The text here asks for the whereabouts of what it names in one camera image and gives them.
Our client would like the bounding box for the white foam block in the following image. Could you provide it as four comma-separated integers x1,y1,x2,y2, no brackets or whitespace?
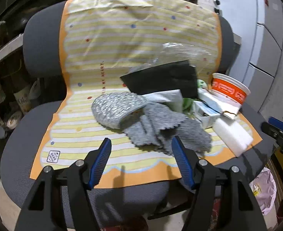
212,116,253,157

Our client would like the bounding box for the orange white paper bowl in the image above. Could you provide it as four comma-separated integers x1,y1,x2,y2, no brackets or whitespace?
211,73,251,105

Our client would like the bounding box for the white blue milk carton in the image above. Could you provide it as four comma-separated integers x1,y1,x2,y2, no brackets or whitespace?
193,101,221,129

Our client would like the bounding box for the green tea bottle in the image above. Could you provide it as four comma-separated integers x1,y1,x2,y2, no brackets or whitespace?
182,79,208,115

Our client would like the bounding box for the black plastic tray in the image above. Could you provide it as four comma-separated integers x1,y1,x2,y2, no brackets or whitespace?
120,60,198,99

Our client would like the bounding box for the grey rag cloth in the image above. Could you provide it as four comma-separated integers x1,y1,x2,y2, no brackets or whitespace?
92,92,212,155

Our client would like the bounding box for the clear plastic clamshell container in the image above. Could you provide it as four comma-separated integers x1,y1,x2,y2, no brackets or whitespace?
141,42,217,76

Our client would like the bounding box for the white refrigerator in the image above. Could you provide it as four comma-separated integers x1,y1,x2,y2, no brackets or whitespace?
220,0,283,111

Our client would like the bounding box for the yellow striped orange-edged cloth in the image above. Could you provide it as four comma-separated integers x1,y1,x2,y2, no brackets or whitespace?
29,0,263,189

